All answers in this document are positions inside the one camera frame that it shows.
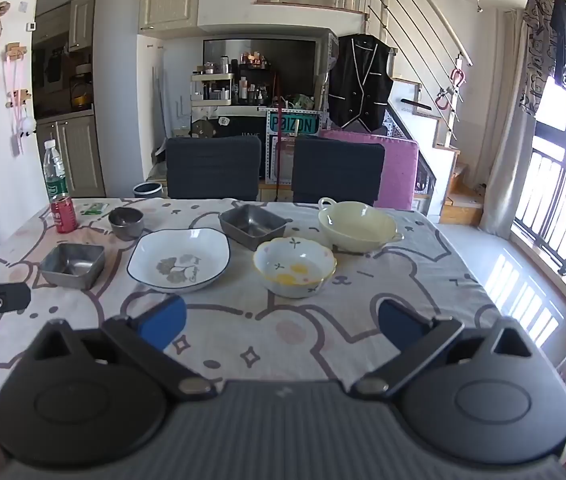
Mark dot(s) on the teal plate sign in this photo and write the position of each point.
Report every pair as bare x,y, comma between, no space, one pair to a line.
291,124

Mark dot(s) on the white rack with bottles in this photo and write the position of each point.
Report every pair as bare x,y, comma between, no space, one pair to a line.
213,91

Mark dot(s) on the stair railing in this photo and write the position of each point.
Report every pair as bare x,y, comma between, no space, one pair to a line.
413,15

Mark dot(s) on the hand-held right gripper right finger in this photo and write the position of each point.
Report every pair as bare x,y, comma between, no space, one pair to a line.
403,322

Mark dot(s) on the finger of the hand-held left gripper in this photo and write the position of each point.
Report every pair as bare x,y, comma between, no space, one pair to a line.
12,297

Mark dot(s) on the clear plastic water bottle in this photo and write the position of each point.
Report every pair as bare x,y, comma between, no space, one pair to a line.
55,167

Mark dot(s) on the cream kitchen base cabinet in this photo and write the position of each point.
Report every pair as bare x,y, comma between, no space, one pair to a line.
75,157

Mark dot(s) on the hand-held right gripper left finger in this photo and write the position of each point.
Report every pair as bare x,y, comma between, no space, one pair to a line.
163,321

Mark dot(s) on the green snack packet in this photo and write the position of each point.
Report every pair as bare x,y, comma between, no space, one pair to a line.
95,208

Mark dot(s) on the rectangular steel tray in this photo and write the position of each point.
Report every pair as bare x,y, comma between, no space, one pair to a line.
252,227

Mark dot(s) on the beige curtain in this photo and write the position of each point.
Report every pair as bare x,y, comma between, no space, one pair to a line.
505,160

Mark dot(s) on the square steel tray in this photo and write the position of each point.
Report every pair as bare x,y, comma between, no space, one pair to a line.
73,265

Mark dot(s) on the cartoon bear printed tablecloth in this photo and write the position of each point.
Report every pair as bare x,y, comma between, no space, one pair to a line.
243,330

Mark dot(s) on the flower-shaped lemon print bowl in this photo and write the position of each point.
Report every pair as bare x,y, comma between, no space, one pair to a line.
293,270

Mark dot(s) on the dark fabric chair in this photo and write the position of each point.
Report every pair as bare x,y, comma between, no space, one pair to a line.
213,167
338,170

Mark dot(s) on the round steel bowl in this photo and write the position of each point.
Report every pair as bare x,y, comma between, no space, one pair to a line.
126,224

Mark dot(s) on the wooden stairs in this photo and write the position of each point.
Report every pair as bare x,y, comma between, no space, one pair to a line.
460,195

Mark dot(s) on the white plate with blue rim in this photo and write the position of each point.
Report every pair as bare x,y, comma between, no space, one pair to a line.
178,262

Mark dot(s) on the black lettered sign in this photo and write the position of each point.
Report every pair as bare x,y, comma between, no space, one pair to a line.
240,127

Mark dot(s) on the patterned hanging garment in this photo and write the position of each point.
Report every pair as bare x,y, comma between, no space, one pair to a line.
537,55

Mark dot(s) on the pink cushion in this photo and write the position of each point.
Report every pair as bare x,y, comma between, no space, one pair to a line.
399,175

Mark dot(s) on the red drink can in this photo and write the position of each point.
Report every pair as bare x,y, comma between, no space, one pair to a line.
64,215

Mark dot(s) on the black vest with white trim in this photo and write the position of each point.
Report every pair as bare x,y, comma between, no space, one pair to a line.
360,80

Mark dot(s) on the black window guard rail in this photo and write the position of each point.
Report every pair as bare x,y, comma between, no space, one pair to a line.
548,210

